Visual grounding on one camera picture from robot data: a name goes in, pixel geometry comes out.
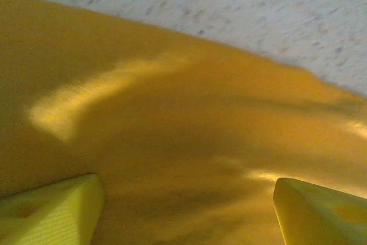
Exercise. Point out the yellow t-shirt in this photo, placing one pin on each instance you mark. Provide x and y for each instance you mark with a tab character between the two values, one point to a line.
172	113

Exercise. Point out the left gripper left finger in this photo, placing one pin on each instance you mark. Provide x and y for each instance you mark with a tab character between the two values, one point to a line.
51	216

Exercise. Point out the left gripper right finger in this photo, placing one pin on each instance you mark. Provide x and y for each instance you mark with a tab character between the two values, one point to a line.
321	219

